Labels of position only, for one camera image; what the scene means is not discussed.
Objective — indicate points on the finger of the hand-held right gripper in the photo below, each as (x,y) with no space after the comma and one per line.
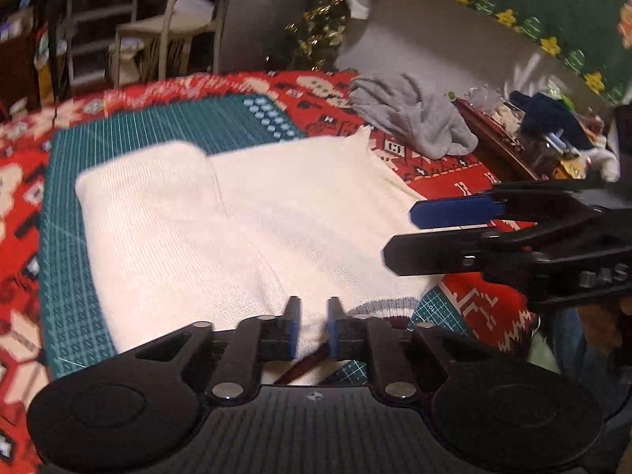
(434,254)
(454,212)

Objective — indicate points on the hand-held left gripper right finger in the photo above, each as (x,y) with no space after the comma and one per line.
(335,331)

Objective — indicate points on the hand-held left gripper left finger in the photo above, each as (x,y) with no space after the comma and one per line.
(292,331)

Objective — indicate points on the white knit sweater vest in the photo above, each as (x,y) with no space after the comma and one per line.
(247,232)

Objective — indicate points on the box of mixed clothes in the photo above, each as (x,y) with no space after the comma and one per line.
(498,143)

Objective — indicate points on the dark navy cloth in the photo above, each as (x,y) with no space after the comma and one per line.
(548,118)

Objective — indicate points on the grey cloth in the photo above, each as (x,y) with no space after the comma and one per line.
(410,113)

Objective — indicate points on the person's blue jeans leg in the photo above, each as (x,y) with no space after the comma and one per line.
(568,355)

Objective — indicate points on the red patterned blanket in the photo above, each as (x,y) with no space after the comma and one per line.
(326,94)

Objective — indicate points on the small tinsel christmas tree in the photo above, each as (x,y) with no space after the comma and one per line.
(321,29)

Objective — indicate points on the green cutting mat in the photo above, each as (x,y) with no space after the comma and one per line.
(148,123)

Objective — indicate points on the white wooden chair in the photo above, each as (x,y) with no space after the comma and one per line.
(182,15)

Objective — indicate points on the white ladder shelf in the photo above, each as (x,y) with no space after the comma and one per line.
(98,24)

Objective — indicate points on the brown wooden cabinet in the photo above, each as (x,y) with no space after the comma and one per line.
(17,64)

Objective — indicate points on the green christmas wall banner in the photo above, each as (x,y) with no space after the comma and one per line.
(543,5)

